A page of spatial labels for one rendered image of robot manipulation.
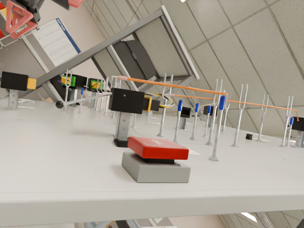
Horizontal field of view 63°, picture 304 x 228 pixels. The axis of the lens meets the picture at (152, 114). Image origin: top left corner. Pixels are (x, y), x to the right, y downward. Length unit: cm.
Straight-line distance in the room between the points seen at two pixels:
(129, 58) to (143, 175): 135
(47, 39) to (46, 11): 83
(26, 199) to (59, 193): 2
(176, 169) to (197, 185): 3
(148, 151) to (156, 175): 2
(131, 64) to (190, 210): 138
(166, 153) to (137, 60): 135
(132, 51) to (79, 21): 705
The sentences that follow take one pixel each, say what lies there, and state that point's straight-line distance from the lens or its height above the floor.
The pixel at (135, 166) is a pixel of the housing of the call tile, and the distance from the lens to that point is 24.
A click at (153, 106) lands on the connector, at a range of 46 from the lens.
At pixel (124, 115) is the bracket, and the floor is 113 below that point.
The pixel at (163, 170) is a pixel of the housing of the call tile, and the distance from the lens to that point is 24.
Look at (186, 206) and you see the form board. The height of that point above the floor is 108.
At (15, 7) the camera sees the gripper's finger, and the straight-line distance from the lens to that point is 81.
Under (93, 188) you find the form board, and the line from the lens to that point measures 21.
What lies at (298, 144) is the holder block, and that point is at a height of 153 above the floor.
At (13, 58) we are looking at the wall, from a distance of 837.
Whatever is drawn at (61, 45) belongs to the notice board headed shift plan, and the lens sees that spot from 830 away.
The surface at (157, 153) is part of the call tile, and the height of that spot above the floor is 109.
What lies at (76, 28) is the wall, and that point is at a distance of 849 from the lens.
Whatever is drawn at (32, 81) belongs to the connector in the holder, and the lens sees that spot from 76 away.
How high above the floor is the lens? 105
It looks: 15 degrees up
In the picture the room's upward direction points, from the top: 55 degrees clockwise
